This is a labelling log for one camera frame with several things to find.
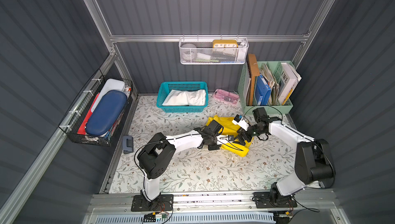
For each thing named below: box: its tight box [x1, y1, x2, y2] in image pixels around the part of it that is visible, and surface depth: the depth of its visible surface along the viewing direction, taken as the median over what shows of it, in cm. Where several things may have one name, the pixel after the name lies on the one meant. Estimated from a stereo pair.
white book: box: [277, 62, 302, 106], surface depth 101 cm
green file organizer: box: [237, 60, 297, 116], surface depth 102 cm
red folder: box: [77, 92, 100, 136], surface depth 69 cm
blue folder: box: [255, 73, 272, 106], surface depth 101 cm
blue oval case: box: [85, 89, 128, 136], surface depth 69 cm
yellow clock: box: [212, 39, 239, 49], surface depth 90 cm
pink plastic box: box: [212, 88, 240, 105], surface depth 121 cm
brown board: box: [247, 53, 260, 107], surface depth 93 cm
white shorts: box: [162, 89, 207, 106], surface depth 110 cm
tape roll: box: [180, 43, 199, 61], surface depth 89 cm
